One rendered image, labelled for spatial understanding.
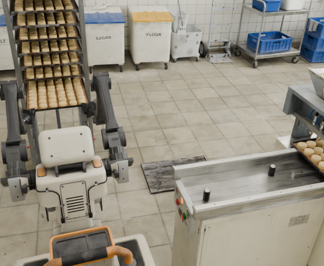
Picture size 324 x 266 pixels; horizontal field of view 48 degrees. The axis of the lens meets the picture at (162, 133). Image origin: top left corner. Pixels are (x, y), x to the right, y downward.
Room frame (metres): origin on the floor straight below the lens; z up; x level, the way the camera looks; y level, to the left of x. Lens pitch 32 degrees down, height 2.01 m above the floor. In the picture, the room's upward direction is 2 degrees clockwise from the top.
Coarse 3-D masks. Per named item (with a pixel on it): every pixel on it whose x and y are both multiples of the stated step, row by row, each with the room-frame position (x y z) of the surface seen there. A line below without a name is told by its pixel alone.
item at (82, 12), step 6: (78, 0) 2.38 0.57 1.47; (84, 18) 2.38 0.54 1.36; (84, 24) 2.38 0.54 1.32; (84, 30) 2.38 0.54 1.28; (84, 36) 2.37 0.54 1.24; (84, 42) 2.37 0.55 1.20; (84, 48) 2.37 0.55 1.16; (84, 54) 2.37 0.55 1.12; (84, 60) 2.37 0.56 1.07; (84, 66) 2.37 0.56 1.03; (84, 72) 2.37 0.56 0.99; (84, 78) 2.39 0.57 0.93; (90, 96) 2.38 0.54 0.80; (90, 120) 2.37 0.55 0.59; (90, 126) 2.37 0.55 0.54
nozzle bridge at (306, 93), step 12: (312, 84) 1.89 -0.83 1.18; (288, 96) 1.83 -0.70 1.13; (300, 96) 1.74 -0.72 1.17; (312, 96) 1.73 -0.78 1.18; (288, 108) 1.81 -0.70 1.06; (300, 108) 1.83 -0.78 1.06; (312, 108) 1.75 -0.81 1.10; (300, 120) 1.74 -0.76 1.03; (312, 120) 1.71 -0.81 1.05; (300, 132) 1.86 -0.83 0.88
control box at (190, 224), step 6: (180, 180) 1.41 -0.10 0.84; (180, 186) 1.36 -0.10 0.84; (180, 192) 1.32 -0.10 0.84; (186, 192) 1.32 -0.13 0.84; (174, 198) 1.40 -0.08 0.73; (180, 198) 1.31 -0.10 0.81; (186, 198) 1.28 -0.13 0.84; (180, 204) 1.31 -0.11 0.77; (186, 204) 1.24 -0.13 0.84; (192, 204) 1.24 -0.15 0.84; (180, 210) 1.30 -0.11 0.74; (192, 210) 1.20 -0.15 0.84; (180, 216) 1.29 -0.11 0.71; (186, 216) 1.23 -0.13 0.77; (192, 216) 1.18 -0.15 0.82; (186, 222) 1.22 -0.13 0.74; (192, 222) 1.18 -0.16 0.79; (186, 228) 1.22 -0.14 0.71; (192, 228) 1.18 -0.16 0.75; (192, 234) 1.18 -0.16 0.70
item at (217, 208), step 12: (276, 192) 1.28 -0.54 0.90; (288, 192) 1.28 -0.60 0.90; (300, 192) 1.30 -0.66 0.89; (312, 192) 1.32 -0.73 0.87; (204, 204) 1.18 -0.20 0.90; (216, 204) 1.18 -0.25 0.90; (228, 204) 1.19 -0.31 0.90; (240, 204) 1.21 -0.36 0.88; (252, 204) 1.23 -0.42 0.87; (264, 204) 1.25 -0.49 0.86; (204, 216) 1.16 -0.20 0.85
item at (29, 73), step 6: (48, 66) 2.48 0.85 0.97; (54, 66) 2.48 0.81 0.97; (60, 66) 2.53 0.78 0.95; (66, 66) 2.49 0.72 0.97; (72, 66) 2.50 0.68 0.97; (78, 66) 2.55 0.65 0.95; (24, 72) 2.40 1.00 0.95; (30, 72) 2.36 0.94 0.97; (36, 72) 2.36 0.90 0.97; (42, 72) 2.38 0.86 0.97; (48, 72) 2.38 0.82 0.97; (54, 72) 2.40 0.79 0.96; (60, 72) 2.38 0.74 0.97; (66, 72) 2.39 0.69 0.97; (72, 72) 2.40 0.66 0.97; (78, 72) 2.40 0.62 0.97; (24, 78) 2.30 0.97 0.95; (30, 78) 2.28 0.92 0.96; (36, 78) 2.31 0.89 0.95
